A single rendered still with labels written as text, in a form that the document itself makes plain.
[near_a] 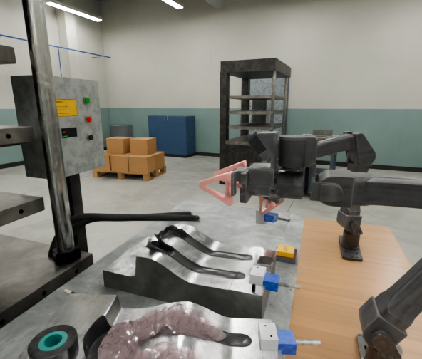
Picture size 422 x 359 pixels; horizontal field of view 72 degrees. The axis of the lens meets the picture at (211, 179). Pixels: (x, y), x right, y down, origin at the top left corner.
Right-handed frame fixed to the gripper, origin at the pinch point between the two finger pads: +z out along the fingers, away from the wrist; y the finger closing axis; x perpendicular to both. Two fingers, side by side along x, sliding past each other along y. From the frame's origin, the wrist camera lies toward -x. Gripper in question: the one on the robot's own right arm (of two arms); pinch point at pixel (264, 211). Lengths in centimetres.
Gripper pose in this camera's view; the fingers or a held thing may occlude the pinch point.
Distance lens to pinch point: 117.1
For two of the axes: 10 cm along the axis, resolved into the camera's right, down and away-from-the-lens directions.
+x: 7.1, 5.6, -4.3
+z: -3.8, 8.2, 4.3
